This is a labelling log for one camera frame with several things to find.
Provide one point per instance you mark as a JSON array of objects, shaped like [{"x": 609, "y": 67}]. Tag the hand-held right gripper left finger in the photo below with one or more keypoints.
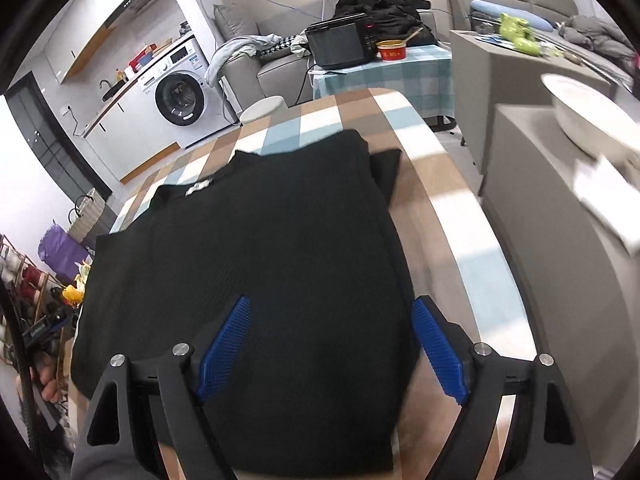
[{"x": 222, "y": 355}]

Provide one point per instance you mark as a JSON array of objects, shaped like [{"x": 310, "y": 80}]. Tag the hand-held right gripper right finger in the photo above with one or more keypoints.
[{"x": 440, "y": 355}]

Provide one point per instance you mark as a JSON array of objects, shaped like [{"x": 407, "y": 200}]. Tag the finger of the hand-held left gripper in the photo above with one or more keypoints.
[{"x": 56, "y": 317}]

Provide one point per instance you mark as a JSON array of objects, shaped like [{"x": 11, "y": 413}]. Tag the black knit sweater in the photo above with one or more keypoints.
[{"x": 280, "y": 240}]

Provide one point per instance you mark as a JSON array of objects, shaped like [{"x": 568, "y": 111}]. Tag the pile of black clothes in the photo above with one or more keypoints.
[{"x": 385, "y": 10}]

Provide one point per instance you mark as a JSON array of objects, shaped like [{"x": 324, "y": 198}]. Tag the grey clothes on bed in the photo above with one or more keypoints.
[{"x": 595, "y": 37}]

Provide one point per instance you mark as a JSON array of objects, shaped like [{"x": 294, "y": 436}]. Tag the person's left hand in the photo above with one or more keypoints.
[{"x": 50, "y": 385}]

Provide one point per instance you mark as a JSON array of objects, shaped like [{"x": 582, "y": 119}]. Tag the yellow flower bundle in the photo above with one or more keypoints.
[{"x": 75, "y": 290}]

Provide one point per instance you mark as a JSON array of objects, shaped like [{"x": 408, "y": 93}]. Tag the wooden shoe rack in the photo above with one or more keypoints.
[{"x": 30, "y": 285}]

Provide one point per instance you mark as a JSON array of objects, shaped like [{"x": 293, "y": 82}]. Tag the purple plastic bag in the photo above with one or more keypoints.
[{"x": 62, "y": 252}]

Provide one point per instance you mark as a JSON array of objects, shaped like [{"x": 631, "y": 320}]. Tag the woven basket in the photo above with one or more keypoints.
[{"x": 87, "y": 217}]

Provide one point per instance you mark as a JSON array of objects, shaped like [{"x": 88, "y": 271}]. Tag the large grey cabinet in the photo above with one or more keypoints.
[{"x": 565, "y": 310}]

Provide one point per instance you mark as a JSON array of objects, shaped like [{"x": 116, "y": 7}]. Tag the person's grey clothing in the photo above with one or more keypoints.
[{"x": 105, "y": 462}]

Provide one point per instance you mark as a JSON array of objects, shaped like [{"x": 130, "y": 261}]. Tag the dark glass door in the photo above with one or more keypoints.
[{"x": 50, "y": 145}]

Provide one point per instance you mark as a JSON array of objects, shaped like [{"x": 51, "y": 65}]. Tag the white kitchen counter cabinet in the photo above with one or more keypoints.
[{"x": 130, "y": 135}]

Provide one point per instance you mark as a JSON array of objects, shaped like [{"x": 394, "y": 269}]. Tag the white paper towel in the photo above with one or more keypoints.
[{"x": 610, "y": 200}]

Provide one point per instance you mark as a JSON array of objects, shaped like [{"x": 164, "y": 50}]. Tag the black sink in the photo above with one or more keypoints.
[{"x": 114, "y": 94}]

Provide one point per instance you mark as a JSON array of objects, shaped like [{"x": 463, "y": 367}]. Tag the black faucet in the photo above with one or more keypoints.
[{"x": 105, "y": 84}]

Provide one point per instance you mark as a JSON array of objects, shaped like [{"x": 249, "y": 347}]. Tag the white round stool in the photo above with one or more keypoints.
[{"x": 262, "y": 110}]

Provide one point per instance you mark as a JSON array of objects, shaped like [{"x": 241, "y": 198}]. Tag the yellow bottle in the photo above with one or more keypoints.
[{"x": 120, "y": 76}]

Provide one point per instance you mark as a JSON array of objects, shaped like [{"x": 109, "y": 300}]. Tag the white washing machine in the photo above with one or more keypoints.
[{"x": 180, "y": 97}]

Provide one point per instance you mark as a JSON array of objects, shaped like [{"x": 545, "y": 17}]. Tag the red box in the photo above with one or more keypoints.
[{"x": 142, "y": 59}]

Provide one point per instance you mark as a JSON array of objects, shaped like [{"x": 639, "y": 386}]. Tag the small table with teal cloth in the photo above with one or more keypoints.
[{"x": 400, "y": 85}]

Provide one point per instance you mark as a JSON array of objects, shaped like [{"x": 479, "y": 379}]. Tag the grey sofa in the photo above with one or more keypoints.
[{"x": 272, "y": 80}]

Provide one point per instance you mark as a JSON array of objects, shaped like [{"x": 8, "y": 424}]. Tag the small grey cabinet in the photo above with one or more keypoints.
[{"x": 495, "y": 75}]

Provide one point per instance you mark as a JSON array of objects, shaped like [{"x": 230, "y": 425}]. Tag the white basin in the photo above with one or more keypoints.
[{"x": 590, "y": 110}]

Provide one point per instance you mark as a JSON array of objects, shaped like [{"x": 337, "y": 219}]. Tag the light grey hoodie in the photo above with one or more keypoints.
[{"x": 235, "y": 52}]

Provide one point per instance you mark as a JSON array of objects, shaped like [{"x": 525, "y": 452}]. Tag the white upper cabinets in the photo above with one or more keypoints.
[{"x": 100, "y": 15}]

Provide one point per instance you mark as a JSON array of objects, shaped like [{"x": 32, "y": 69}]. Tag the red instant noodle bowl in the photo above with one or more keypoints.
[{"x": 392, "y": 52}]

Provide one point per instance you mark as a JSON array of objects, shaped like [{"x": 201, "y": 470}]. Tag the houndstooth cushion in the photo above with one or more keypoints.
[{"x": 280, "y": 45}]

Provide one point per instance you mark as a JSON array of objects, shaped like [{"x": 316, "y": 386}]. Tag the black microwave oven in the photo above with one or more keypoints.
[{"x": 337, "y": 45}]

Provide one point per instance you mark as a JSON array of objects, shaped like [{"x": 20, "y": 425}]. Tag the green plush toy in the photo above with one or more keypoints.
[{"x": 520, "y": 35}]

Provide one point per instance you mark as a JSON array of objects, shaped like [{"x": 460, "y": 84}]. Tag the blue pillow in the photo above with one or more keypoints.
[{"x": 495, "y": 10}]

